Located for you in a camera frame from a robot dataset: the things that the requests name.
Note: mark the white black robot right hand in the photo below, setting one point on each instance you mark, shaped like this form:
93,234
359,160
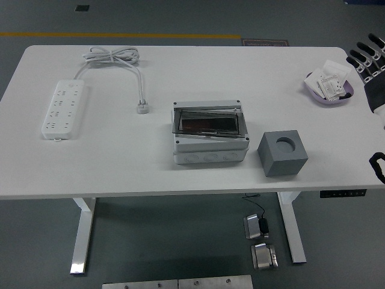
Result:
376,93

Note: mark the smoky transparent hinged box lid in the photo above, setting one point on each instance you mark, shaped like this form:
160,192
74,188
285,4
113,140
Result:
228,123

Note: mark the grey plastic junction box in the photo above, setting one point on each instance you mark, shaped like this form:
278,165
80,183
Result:
210,150

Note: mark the orange cylindrical battery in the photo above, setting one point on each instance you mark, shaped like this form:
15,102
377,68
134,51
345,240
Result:
197,124

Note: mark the small black item in dish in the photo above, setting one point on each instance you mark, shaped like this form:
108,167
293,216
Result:
346,95

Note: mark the plain white plastic bag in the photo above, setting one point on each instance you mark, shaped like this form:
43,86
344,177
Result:
338,67

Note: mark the printed white socket card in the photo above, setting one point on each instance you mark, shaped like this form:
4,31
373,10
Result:
331,85

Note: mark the purple shallow dish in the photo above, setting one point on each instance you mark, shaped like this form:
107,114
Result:
331,103

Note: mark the small white packet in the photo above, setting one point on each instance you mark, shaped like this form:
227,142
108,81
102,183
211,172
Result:
312,79

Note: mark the black table control panel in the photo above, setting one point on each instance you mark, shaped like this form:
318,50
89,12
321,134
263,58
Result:
343,193

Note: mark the grey block with round hole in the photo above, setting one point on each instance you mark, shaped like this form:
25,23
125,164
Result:
276,162

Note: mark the brown floor sign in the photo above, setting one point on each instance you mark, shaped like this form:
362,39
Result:
264,43

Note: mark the white table leg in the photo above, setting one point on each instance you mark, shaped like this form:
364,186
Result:
293,231
82,234

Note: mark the silver foot pedal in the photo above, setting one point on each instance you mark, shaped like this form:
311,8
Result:
252,227
263,256

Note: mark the grey metal plate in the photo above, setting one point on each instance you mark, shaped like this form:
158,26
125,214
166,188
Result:
138,285

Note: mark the black square floor cover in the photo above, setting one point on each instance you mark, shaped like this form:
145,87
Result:
82,8

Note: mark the white power strip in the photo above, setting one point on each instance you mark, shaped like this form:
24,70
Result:
63,108

